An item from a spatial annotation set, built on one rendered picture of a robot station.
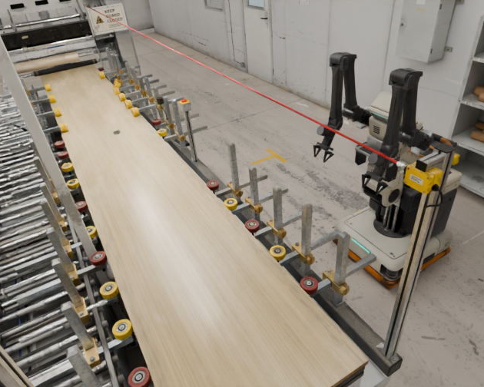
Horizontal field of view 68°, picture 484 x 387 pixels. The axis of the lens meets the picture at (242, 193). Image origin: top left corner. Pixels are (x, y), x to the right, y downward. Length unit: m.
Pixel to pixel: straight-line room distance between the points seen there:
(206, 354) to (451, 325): 1.83
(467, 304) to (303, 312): 1.66
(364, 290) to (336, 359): 1.44
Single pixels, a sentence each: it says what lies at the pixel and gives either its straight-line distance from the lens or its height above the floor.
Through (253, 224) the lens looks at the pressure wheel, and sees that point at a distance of 2.00.
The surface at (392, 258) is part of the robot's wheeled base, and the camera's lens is 2.77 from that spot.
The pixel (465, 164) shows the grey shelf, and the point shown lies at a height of 0.14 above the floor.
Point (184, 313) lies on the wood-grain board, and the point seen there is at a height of 0.90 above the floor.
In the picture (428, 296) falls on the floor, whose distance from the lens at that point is 2.99.
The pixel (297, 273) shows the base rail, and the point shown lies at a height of 0.69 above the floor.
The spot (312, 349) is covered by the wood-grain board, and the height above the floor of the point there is 0.90.
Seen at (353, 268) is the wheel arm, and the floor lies 0.85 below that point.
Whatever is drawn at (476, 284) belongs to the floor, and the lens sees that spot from 3.20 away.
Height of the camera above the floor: 2.20
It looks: 35 degrees down
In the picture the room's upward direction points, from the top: 6 degrees counter-clockwise
